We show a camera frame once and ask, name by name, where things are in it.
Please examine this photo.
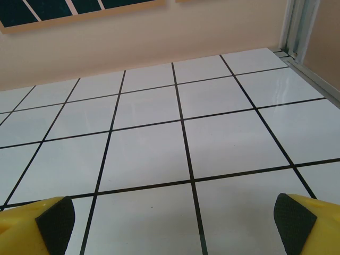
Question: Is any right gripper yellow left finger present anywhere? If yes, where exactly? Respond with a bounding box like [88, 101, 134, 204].
[0, 195, 77, 255]

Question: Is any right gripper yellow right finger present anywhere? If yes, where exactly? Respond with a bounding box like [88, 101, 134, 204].
[273, 193, 340, 255]

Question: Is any aluminium side rail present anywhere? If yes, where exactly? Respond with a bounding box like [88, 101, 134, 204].
[273, 49, 340, 101]

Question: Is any aluminium corner post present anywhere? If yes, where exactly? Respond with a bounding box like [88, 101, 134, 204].
[278, 0, 319, 62]

